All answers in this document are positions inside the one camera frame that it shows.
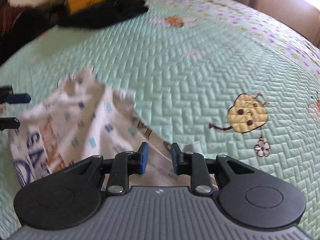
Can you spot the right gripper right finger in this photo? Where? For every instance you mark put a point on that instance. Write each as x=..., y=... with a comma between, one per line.
x=193, y=165

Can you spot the black folded garment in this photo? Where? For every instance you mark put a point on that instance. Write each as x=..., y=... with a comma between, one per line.
x=104, y=14

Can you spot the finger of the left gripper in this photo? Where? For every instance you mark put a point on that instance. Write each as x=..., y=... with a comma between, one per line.
x=9, y=123
x=7, y=96

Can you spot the white letter-print shirt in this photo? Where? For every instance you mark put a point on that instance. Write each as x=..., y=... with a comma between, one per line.
x=83, y=118

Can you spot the green quilted bee bedspread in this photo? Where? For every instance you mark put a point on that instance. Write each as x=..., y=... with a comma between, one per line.
x=215, y=76

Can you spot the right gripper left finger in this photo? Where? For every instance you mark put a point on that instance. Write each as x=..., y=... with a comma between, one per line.
x=124, y=165

